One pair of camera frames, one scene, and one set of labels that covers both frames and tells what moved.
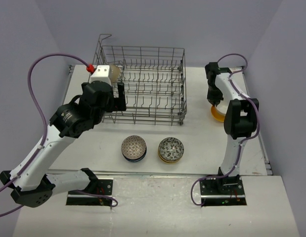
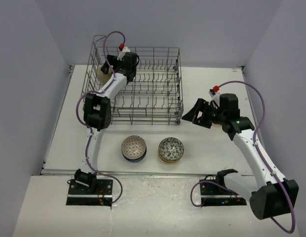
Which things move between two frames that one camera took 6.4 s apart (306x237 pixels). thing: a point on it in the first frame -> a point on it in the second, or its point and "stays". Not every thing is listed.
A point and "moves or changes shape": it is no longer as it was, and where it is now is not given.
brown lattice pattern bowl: x=133 y=147 stays
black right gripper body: x=215 y=95 -> x=212 y=115
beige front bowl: x=223 y=106 moves or changes shape
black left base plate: x=101 y=187 stays
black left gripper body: x=114 y=104 -> x=113 y=61
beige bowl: x=114 y=72 moves or changes shape
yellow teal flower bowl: x=170 y=162 stays
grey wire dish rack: x=155 y=81 stays
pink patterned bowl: x=171 y=148 stays
